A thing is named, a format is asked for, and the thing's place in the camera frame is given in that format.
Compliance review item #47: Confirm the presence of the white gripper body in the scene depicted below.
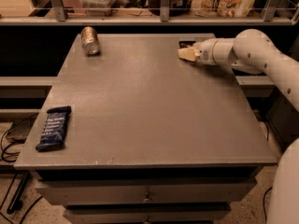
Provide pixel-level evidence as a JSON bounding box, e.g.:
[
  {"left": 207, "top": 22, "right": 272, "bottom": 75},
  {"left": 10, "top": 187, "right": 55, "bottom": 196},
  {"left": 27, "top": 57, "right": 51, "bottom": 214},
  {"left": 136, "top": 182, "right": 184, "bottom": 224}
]
[{"left": 192, "top": 38, "right": 219, "bottom": 65}]

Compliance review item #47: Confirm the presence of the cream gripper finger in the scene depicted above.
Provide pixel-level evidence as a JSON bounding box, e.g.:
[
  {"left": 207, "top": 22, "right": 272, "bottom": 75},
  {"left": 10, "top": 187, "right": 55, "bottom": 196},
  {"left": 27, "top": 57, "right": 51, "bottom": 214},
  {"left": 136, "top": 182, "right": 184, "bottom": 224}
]
[{"left": 178, "top": 47, "right": 199, "bottom": 62}]

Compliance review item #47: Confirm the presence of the black chocolate rxbar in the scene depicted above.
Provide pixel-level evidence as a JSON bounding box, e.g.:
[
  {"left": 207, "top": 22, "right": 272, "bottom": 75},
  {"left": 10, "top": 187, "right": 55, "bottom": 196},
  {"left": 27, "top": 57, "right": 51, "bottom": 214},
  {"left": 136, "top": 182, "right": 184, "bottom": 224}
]
[{"left": 179, "top": 41, "right": 195, "bottom": 49}]

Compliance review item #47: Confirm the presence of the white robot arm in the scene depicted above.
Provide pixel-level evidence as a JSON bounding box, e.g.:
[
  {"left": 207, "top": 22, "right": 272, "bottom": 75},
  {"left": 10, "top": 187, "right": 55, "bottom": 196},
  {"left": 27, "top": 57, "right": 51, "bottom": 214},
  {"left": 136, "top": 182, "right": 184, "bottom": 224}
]
[{"left": 178, "top": 29, "right": 299, "bottom": 224}]

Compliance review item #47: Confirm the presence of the blue blueberry rxbar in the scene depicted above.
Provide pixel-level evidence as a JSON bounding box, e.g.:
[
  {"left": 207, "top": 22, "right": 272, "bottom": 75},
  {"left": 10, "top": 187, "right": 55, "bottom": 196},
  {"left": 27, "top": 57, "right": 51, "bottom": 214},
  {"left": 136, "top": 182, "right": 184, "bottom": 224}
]
[{"left": 36, "top": 106, "right": 72, "bottom": 152}]

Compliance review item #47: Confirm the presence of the colourful snack bag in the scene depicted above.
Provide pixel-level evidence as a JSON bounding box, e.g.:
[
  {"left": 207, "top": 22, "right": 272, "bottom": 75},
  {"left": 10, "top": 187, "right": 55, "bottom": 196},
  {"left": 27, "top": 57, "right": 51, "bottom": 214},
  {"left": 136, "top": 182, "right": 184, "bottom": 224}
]
[{"left": 195, "top": 0, "right": 255, "bottom": 18}]

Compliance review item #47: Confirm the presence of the grey drawer cabinet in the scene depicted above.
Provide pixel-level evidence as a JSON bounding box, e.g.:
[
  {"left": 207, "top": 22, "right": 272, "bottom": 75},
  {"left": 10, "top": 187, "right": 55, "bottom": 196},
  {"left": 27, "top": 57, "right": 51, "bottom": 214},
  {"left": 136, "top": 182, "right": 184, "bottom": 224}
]
[{"left": 16, "top": 35, "right": 277, "bottom": 224}]

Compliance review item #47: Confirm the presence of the silver soda can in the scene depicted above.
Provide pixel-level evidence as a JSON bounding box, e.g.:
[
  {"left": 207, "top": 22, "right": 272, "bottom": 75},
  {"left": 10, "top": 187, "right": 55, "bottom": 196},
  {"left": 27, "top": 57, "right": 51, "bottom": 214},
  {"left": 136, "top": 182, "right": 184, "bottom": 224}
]
[{"left": 81, "top": 26, "right": 100, "bottom": 56}]

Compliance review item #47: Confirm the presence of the clear plastic container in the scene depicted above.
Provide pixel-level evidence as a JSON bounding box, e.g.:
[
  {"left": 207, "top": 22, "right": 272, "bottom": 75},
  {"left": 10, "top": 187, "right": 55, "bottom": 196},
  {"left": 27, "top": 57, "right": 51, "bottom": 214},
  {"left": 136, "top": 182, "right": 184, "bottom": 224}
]
[{"left": 80, "top": 0, "right": 116, "bottom": 17}]

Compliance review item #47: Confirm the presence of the metal drawer knob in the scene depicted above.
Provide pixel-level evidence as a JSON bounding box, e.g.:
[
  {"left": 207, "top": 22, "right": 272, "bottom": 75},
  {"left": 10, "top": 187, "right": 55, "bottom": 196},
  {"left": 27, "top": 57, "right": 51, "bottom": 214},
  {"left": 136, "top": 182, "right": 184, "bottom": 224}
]
[{"left": 143, "top": 192, "right": 152, "bottom": 203}]

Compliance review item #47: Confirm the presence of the dark power adapter box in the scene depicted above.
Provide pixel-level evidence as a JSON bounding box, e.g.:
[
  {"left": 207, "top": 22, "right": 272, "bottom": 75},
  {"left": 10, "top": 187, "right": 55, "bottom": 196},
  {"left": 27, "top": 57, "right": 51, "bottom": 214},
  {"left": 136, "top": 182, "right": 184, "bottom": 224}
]
[{"left": 5, "top": 119, "right": 33, "bottom": 143}]

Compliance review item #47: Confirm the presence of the grey shelf rail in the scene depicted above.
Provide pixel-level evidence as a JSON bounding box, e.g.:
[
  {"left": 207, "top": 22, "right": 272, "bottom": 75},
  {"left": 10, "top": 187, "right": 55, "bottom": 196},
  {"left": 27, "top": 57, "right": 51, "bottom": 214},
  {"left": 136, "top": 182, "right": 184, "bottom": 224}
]
[{"left": 0, "top": 0, "right": 299, "bottom": 26}]

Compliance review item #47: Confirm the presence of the black cable right floor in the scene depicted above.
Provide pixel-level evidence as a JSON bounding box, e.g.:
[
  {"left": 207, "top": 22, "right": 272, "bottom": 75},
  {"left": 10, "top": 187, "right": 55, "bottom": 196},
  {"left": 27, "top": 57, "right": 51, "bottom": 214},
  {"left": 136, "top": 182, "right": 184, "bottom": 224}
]
[{"left": 262, "top": 186, "right": 274, "bottom": 224}]

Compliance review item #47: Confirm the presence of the black cables left floor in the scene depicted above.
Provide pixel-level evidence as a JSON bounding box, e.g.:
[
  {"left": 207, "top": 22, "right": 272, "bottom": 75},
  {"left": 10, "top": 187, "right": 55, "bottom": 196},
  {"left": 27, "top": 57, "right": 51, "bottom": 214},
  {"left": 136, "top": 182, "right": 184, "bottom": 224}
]
[{"left": 0, "top": 113, "right": 43, "bottom": 224}]

